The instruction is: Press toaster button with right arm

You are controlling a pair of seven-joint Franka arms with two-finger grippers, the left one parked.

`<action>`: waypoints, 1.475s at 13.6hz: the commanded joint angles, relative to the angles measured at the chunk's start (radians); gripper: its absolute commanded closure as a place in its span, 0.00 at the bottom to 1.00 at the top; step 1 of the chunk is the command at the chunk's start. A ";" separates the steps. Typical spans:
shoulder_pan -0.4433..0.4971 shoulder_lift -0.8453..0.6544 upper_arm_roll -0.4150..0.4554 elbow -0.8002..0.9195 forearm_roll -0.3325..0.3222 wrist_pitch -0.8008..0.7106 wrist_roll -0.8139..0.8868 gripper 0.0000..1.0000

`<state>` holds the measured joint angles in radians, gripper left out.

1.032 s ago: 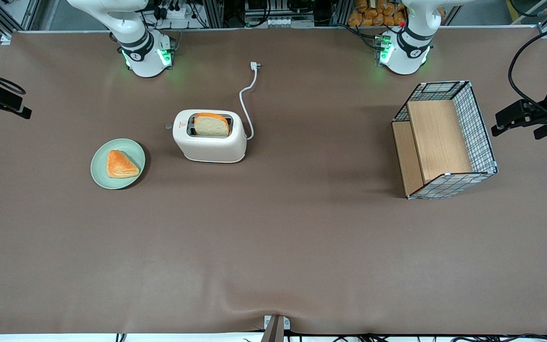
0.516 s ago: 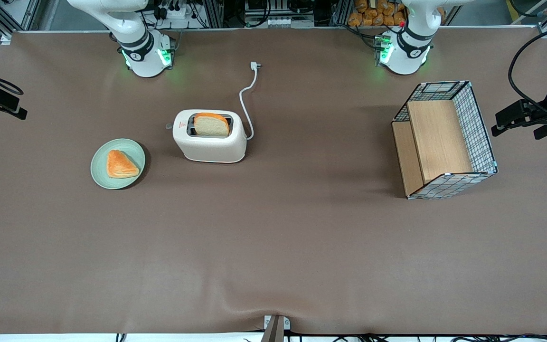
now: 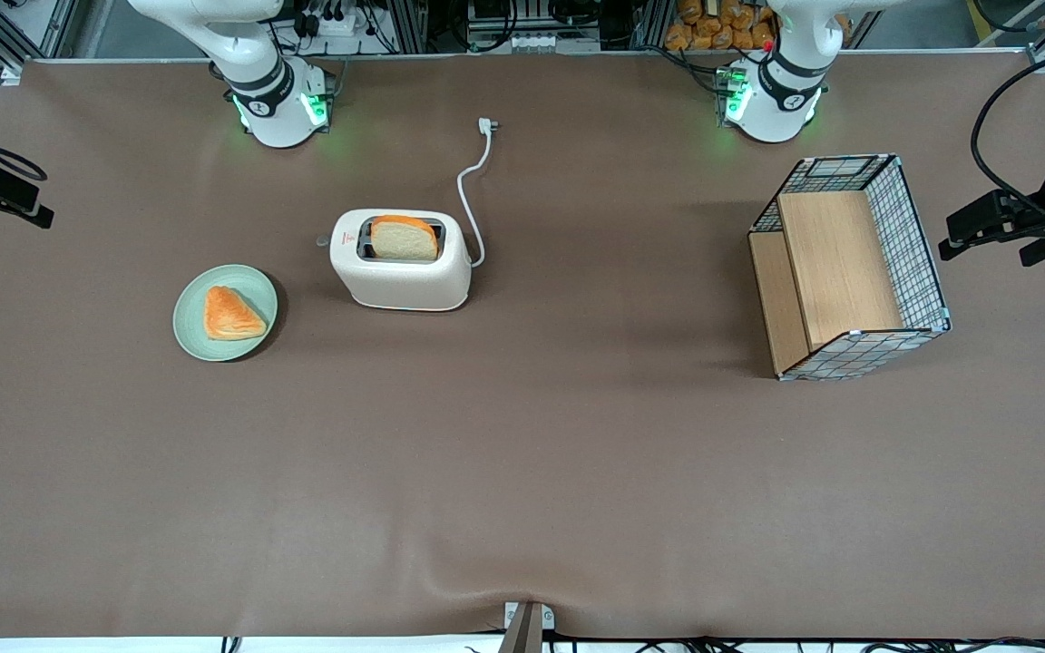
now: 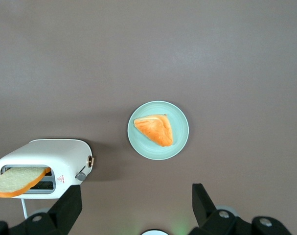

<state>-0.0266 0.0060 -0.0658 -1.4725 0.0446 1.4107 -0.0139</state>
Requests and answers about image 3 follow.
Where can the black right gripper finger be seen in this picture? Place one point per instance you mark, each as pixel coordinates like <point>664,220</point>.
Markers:
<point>40,216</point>

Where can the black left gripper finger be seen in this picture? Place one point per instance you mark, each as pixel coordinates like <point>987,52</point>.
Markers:
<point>976,222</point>
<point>1035,251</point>

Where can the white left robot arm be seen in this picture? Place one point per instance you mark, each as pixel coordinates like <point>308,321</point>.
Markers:
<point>772,100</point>

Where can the white toaster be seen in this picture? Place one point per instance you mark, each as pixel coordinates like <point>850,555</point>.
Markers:
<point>405,281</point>

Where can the green plate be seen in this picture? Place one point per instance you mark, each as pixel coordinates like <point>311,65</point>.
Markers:
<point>191,326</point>

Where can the triangular orange pastry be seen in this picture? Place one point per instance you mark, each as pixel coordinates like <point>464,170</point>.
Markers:
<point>230,316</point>

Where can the bag of bread rolls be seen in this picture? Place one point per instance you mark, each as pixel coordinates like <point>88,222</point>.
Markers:
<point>717,25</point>

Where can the white power strip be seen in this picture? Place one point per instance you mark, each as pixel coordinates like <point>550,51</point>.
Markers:
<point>336,23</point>

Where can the bread slice with orange crust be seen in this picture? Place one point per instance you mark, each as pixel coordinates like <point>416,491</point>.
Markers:
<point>403,240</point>

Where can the brown table cover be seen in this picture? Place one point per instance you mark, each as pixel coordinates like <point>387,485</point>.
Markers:
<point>522,453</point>

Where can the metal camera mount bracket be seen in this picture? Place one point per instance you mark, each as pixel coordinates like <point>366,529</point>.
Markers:
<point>525,628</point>

